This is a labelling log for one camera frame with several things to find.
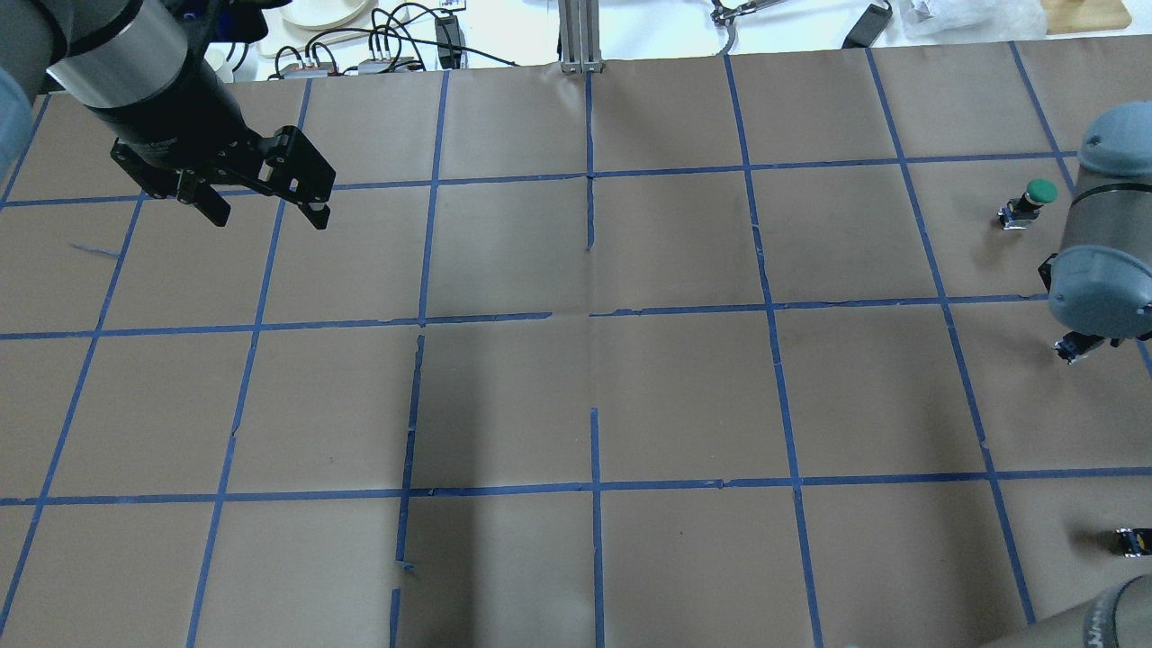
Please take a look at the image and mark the yellow push button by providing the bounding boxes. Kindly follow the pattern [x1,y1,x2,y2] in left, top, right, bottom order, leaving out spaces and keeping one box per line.
[1052,331,1108,366]

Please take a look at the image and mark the black power adapter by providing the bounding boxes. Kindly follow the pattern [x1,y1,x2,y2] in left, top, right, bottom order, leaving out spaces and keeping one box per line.
[841,1,893,50]

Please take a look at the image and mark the green push button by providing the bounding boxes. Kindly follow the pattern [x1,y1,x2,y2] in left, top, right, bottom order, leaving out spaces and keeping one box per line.
[996,179,1058,232]

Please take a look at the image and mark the beige plates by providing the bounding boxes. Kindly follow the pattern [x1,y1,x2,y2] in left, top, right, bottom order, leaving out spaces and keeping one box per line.
[279,0,377,32]

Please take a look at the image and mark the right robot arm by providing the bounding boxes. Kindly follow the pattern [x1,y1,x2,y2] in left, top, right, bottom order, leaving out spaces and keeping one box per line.
[995,100,1151,647]

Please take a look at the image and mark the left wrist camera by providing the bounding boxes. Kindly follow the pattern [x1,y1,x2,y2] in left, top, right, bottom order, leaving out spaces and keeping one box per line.
[169,1,282,48]

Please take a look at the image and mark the wooden cutting board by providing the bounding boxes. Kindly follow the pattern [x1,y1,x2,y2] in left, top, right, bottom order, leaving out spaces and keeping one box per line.
[1040,0,1134,36]

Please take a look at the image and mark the aluminium frame post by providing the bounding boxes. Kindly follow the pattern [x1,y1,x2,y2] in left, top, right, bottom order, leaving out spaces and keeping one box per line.
[558,0,604,77]

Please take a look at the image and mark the red push button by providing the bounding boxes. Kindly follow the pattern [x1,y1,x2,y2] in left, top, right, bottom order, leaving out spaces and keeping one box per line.
[1112,526,1152,558]

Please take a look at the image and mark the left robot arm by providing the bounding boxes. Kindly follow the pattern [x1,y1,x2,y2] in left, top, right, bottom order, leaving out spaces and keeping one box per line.
[1,1,335,229]

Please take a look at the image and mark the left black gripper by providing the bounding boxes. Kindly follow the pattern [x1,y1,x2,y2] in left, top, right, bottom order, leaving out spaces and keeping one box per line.
[90,58,335,229]

